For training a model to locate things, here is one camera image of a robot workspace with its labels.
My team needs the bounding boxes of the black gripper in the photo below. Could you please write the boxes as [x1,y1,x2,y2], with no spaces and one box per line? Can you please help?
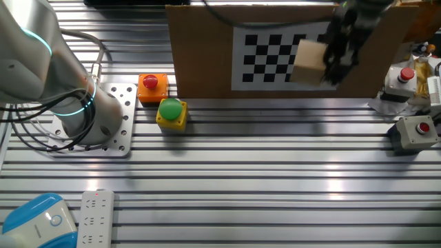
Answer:
[322,0,393,87]

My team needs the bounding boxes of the wooden cube block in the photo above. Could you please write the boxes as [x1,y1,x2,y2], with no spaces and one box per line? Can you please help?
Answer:
[289,38,329,87]

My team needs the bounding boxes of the grey box tall red button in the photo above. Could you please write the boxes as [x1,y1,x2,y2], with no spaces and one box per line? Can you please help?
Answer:
[380,66,418,103]

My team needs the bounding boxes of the checkerboard calibration paper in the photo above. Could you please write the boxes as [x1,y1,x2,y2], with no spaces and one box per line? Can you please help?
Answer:
[231,21,337,92]

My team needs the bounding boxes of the yellow plastic bag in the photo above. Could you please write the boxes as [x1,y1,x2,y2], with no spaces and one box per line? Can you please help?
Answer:
[412,56,434,98]

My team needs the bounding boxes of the small coloured balls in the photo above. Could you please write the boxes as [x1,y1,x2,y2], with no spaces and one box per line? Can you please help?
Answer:
[417,43,437,55]

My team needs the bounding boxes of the brown cardboard box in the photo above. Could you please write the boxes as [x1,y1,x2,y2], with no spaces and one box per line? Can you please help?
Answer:
[396,0,441,44]

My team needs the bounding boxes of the grey box flat red button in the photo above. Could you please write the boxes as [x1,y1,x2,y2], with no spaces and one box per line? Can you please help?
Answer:
[387,115,440,153]

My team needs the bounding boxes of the brown cardboard board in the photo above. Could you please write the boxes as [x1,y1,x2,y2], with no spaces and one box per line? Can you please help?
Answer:
[165,3,420,99]

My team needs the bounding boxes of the yellow box green button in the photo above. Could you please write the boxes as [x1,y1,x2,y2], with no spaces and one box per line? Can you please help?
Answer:
[155,98,189,132]

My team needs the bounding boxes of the orange box red button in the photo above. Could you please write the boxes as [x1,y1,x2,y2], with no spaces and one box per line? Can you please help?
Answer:
[137,73,170,105]

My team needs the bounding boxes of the white power strip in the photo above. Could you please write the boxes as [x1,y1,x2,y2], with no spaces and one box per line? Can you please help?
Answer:
[76,189,115,248]

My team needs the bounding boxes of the blue and white device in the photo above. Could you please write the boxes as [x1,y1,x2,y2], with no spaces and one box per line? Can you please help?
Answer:
[0,192,79,248]

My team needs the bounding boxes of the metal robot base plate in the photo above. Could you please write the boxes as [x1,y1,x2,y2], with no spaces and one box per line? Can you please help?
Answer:
[47,82,138,158]

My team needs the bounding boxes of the grey braided hose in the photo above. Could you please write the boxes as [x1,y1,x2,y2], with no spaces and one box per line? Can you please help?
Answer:
[59,28,106,84]

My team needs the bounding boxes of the black base cable bundle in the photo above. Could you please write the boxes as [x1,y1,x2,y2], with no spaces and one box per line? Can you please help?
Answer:
[0,85,99,153]

